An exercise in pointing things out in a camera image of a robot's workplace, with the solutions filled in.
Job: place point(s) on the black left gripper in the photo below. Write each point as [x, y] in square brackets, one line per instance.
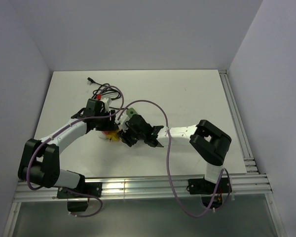
[111, 125]

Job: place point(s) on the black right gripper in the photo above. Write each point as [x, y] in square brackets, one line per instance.
[126, 137]

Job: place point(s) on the yellow plug adapter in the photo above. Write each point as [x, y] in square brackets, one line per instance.
[112, 136]

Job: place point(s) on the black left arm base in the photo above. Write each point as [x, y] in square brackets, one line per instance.
[78, 200]

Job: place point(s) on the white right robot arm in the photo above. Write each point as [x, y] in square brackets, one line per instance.
[208, 140]

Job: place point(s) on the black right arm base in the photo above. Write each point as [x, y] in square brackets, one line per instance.
[200, 186]

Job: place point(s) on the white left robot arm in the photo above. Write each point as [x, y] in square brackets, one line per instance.
[40, 162]

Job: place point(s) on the green power strip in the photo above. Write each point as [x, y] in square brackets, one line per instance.
[131, 112]

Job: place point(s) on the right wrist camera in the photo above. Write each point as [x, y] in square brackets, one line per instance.
[121, 122]

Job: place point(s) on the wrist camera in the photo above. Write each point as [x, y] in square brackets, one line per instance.
[121, 122]
[106, 100]

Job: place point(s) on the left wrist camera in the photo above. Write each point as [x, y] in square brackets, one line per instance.
[106, 100]

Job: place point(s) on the aluminium rail frame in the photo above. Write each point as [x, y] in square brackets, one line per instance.
[251, 183]

